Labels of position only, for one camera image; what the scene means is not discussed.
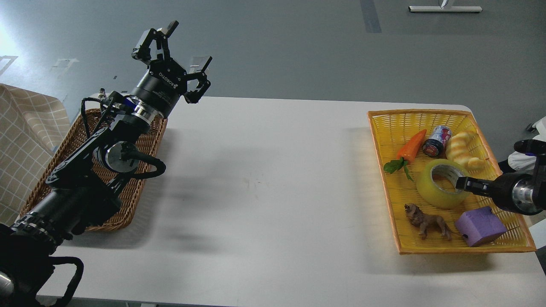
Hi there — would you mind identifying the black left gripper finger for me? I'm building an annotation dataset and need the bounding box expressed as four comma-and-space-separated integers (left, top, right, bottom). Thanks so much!
131, 20, 179, 65
183, 56, 213, 104

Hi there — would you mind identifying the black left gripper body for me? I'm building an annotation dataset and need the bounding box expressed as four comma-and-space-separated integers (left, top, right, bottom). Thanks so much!
131, 59, 188, 118

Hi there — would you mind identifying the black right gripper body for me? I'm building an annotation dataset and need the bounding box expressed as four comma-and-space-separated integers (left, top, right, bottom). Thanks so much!
488, 174, 521, 211

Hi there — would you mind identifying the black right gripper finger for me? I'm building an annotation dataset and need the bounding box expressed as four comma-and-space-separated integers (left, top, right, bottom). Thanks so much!
456, 177, 492, 197

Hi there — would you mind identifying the yellow tape roll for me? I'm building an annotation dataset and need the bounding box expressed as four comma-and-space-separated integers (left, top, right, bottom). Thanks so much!
416, 159, 470, 209

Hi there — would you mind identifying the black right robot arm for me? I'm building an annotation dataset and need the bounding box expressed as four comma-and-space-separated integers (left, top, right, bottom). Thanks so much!
456, 139, 546, 215

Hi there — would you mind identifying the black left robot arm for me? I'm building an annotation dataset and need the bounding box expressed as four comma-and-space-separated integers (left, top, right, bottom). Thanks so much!
1, 20, 212, 307

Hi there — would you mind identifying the white cloth at right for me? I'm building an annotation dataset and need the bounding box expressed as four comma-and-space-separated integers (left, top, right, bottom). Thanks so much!
507, 116, 546, 174

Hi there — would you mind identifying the purple sponge block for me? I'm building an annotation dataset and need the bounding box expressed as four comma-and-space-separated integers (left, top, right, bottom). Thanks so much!
454, 206, 508, 247

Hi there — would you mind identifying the toy bread croissant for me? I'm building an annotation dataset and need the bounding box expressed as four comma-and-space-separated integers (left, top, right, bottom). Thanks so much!
445, 130, 485, 171

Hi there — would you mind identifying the small drink can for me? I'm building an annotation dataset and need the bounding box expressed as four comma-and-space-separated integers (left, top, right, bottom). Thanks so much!
421, 125, 452, 158

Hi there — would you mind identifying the brown toy lion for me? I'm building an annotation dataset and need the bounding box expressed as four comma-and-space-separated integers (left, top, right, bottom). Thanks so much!
404, 203, 452, 241

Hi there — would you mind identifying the yellow plastic basket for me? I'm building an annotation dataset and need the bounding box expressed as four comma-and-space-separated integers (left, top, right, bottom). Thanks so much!
367, 109, 537, 255

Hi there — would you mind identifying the orange toy carrot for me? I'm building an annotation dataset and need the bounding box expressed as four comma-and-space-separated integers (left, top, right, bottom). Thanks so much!
383, 130, 427, 182

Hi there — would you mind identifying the brown wicker basket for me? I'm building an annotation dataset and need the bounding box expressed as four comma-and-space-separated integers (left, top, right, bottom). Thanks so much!
19, 115, 168, 232

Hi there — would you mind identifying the beige checkered cloth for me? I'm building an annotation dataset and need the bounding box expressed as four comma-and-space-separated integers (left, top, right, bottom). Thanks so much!
0, 84, 70, 224

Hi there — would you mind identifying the grey metal stand base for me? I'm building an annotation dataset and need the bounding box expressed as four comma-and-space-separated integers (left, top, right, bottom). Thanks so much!
408, 0, 483, 13

